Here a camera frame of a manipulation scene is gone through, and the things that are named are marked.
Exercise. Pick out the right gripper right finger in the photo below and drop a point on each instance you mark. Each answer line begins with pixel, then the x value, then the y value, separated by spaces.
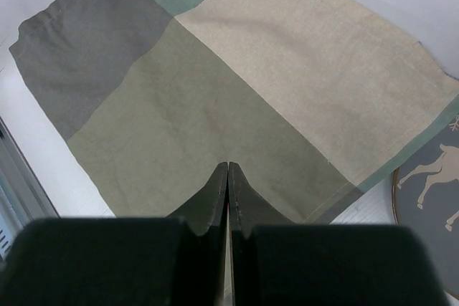
pixel 247 209

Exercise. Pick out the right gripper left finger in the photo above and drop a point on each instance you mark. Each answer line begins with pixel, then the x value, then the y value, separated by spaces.
pixel 194 250

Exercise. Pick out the green beige cloth placemat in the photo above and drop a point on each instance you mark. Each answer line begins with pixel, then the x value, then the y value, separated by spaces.
pixel 317 100

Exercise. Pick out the grey reindeer plate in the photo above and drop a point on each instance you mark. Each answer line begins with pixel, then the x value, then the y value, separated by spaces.
pixel 425 198

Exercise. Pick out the aluminium mounting rail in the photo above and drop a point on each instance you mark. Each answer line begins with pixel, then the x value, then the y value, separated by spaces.
pixel 23 198

